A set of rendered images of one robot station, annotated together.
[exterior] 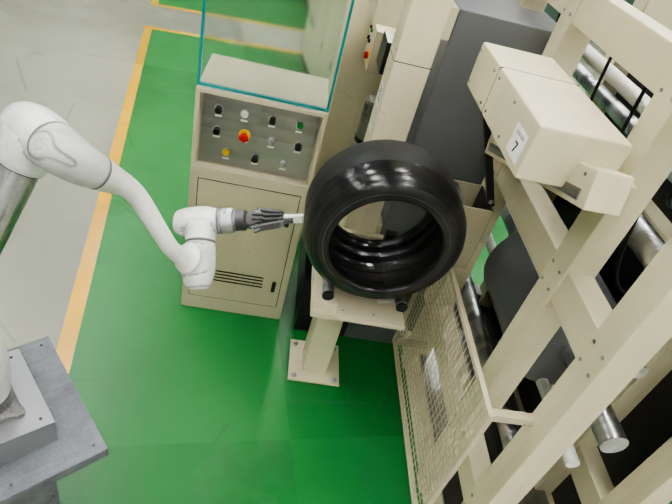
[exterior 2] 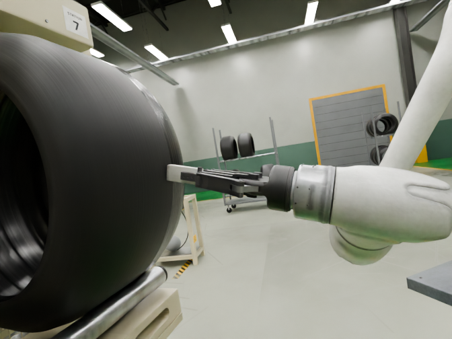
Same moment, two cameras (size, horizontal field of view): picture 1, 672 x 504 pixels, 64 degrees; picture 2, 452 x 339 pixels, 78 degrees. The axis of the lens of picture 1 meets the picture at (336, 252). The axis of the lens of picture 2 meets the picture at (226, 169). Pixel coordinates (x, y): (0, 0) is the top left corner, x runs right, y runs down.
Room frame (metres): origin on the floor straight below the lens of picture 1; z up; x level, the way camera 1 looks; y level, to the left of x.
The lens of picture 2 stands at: (1.91, 0.52, 1.15)
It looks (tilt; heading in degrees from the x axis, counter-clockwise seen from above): 2 degrees down; 212
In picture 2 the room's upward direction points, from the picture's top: 9 degrees counter-clockwise
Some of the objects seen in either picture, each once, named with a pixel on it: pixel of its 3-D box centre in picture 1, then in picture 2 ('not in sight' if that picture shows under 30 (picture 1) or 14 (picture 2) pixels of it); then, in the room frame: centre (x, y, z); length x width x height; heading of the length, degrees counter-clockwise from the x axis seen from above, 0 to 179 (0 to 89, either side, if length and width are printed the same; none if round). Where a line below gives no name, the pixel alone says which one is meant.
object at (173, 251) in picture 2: not in sight; (173, 230); (-0.60, -1.97, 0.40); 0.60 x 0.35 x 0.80; 110
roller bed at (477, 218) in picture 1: (457, 224); not in sight; (1.93, -0.45, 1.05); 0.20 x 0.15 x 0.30; 11
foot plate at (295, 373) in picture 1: (314, 361); not in sight; (1.89, -0.05, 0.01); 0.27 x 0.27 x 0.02; 11
